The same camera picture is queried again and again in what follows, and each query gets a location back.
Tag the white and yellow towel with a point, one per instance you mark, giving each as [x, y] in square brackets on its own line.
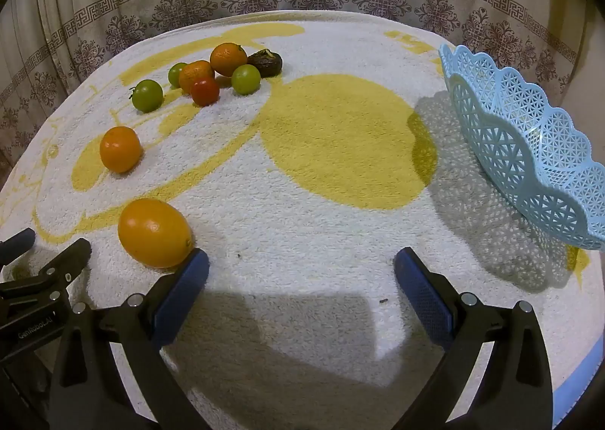
[293, 231]

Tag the dark brown fruit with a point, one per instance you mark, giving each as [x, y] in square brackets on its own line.
[265, 63]

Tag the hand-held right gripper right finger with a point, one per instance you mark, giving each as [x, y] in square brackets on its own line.
[425, 300]

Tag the green tomato with stem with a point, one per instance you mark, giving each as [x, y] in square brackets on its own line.
[147, 96]

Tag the light blue table cover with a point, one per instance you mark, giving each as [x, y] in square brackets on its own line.
[583, 375]

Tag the large oval orange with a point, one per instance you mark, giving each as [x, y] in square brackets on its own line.
[153, 232]

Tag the light blue lattice basket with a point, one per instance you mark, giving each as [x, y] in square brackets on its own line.
[520, 137]

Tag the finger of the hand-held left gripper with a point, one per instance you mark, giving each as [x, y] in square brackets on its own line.
[71, 260]
[19, 242]

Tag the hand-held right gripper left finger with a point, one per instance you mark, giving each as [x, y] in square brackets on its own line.
[182, 300]

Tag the round orange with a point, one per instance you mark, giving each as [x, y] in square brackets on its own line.
[194, 73]
[228, 59]
[120, 149]

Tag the red tomato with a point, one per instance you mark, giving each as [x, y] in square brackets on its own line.
[206, 92]

